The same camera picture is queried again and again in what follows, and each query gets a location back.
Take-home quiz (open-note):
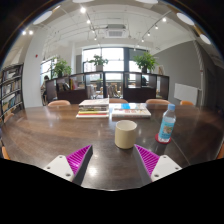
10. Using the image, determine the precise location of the red round coaster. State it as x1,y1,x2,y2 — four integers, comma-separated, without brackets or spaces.
155,133,171,144

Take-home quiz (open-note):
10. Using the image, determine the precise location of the orange chair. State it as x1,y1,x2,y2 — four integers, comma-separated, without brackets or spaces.
180,100,194,106
48,100,70,107
146,99,170,105
217,143,224,159
2,146,10,160

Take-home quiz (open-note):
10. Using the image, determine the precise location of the orange chair right side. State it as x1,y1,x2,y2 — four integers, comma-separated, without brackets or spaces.
217,143,224,159

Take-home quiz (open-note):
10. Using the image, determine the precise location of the cream ceramic cup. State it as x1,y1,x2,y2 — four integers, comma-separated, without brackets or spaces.
115,120,137,149

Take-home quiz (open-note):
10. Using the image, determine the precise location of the stack of books left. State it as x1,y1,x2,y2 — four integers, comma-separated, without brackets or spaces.
76,98,109,118

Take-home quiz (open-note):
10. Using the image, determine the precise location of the right potted plant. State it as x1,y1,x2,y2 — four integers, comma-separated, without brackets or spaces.
134,52,157,73

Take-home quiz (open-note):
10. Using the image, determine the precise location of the tall bookshelf at left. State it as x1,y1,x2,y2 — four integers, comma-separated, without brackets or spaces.
0,63,23,118

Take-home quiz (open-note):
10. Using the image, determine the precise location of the orange chair back left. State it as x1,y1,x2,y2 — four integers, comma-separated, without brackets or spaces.
48,100,70,107

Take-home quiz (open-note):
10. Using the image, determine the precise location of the orange chair back right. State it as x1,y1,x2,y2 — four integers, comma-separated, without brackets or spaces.
180,100,194,106

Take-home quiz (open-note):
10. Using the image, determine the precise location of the orange chair back middle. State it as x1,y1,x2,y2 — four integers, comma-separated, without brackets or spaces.
146,99,170,105

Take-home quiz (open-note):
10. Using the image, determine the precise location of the dark low shelf unit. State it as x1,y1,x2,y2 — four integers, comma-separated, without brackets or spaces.
46,71,169,104

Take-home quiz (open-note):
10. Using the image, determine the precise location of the flat books right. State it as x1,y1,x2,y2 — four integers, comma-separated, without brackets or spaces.
112,103,151,118

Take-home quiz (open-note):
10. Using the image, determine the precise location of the left potted plant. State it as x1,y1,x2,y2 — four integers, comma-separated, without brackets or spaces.
50,59,72,78

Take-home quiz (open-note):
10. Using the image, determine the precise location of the clear plastic water bottle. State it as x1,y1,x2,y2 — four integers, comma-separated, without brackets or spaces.
159,104,176,142

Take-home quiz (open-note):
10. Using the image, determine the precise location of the orange chair left side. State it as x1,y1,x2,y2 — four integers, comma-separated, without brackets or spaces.
2,146,10,160

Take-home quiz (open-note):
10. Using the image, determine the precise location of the ceiling air conditioner unit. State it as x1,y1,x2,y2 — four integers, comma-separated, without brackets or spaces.
105,24,126,38

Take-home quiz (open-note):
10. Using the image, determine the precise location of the white radiator panel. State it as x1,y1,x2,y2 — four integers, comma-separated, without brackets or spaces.
174,83,199,105

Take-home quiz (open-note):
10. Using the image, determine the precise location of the potted plant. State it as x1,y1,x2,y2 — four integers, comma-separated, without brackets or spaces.
134,52,157,73
50,59,72,78
90,55,108,71

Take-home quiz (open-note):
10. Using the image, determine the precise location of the middle potted plant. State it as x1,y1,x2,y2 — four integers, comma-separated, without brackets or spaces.
90,55,108,71

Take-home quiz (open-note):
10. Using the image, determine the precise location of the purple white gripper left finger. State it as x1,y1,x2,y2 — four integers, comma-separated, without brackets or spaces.
44,145,93,185

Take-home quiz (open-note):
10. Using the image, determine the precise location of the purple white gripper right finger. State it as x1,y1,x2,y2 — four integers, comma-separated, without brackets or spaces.
133,144,181,182

